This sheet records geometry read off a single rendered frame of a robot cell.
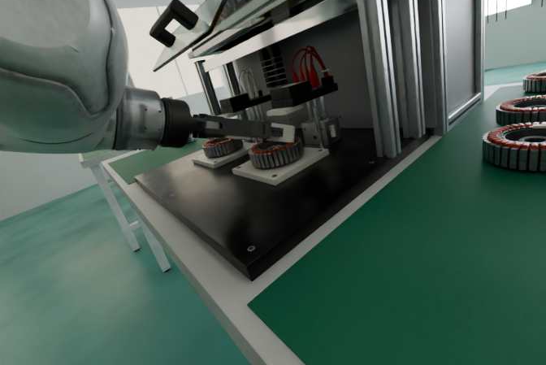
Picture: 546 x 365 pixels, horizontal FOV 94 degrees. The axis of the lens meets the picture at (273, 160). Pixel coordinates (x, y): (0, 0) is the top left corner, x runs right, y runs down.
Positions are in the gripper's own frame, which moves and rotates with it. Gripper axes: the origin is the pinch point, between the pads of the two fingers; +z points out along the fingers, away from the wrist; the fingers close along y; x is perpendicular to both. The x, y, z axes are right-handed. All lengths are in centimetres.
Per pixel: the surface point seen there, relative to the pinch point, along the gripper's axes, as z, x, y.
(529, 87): 58, 17, 29
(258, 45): 3.0, 20.6, -9.5
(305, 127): 13.7, 2.6, -2.7
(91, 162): -21, -22, -158
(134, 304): -3, -93, -104
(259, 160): -1.7, -5.4, 0.8
